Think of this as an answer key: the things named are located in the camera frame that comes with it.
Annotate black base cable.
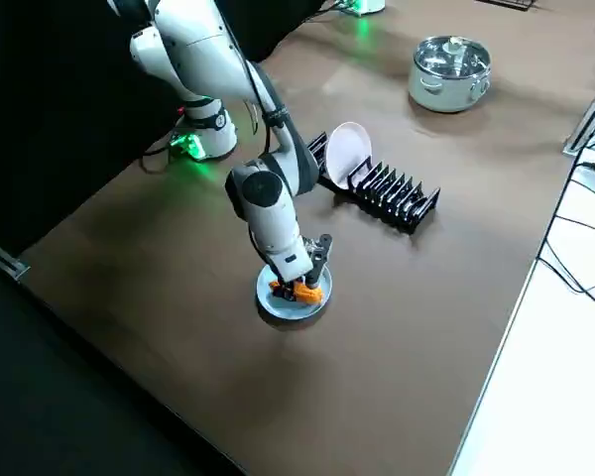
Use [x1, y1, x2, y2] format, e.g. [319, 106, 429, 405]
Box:
[138, 137, 180, 176]

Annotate aluminium frame rail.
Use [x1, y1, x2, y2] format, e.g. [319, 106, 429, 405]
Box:
[561, 67, 595, 159]
[0, 231, 32, 283]

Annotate black desk cable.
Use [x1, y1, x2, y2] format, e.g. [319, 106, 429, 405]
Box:
[536, 123, 595, 319]

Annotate light blue plate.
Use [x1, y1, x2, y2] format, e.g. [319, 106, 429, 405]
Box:
[255, 261, 335, 324]

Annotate pale green cooking pot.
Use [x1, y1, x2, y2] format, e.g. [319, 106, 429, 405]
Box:
[407, 35, 493, 115]

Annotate black dish rack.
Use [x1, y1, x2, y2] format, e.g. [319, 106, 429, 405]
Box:
[303, 130, 442, 236]

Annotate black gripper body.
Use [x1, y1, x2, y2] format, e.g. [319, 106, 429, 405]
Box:
[301, 235, 328, 264]

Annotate white plate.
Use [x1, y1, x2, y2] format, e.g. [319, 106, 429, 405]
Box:
[324, 121, 375, 192]

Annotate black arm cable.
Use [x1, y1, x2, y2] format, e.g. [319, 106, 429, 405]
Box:
[221, 0, 293, 156]

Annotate glass pot lid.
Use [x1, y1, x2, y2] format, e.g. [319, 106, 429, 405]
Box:
[415, 35, 493, 81]

